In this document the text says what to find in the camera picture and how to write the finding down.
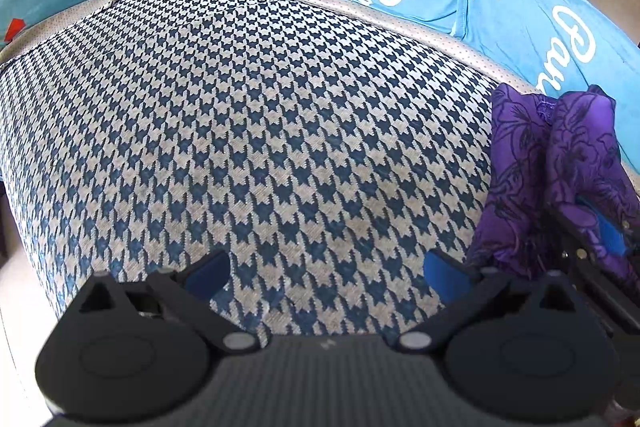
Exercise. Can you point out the houndstooth sofa seat cover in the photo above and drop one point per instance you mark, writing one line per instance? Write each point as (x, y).
(250, 107)

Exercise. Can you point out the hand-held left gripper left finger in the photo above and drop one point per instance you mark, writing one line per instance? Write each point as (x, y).
(207, 274)

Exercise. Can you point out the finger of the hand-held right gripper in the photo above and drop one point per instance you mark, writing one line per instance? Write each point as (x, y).
(607, 232)

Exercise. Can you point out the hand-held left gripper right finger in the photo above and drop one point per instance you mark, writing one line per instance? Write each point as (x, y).
(445, 279)

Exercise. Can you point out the purple floral garment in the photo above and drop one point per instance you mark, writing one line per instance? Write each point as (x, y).
(520, 157)

